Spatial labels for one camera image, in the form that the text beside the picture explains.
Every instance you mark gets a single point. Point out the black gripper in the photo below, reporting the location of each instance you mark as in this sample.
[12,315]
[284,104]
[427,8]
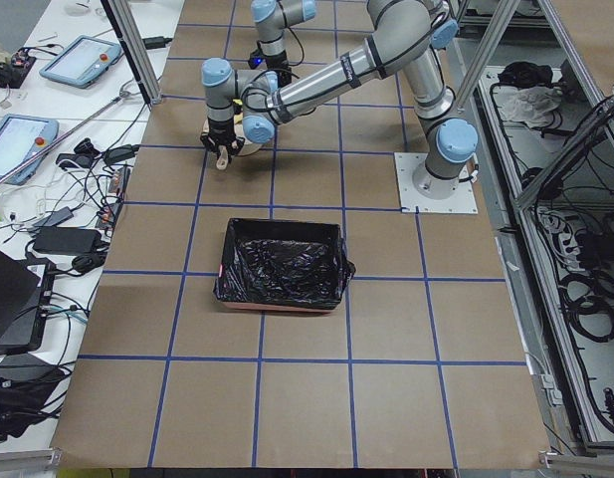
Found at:
[221,130]
[277,64]

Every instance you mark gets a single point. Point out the beige plastic dustpan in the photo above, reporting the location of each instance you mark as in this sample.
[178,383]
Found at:
[223,159]

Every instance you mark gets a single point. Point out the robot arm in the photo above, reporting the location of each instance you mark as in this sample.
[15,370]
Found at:
[272,18]
[249,105]

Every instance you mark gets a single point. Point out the pink bin with black bag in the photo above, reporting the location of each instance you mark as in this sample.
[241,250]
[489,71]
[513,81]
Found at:
[282,265]

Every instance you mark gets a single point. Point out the blue teach pendant far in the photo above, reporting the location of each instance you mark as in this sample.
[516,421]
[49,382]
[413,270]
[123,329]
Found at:
[83,62]

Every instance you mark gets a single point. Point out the blue teach pendant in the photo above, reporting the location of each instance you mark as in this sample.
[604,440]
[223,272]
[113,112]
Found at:
[21,137]
[83,62]

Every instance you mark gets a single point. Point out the blue teach pendant near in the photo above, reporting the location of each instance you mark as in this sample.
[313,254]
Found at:
[21,137]

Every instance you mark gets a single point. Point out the black power adapter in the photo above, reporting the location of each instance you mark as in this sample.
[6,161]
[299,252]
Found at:
[66,241]

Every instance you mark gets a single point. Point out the black laptop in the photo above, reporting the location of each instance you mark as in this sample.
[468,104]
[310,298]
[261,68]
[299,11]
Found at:
[25,289]

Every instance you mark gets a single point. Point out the white crumpled cloth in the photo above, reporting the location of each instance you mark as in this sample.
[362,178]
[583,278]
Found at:
[534,107]

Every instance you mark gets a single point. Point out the aluminium frame post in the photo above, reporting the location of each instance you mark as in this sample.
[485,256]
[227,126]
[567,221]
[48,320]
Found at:
[120,17]

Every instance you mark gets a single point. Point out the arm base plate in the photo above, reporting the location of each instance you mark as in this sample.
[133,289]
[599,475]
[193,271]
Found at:
[420,192]

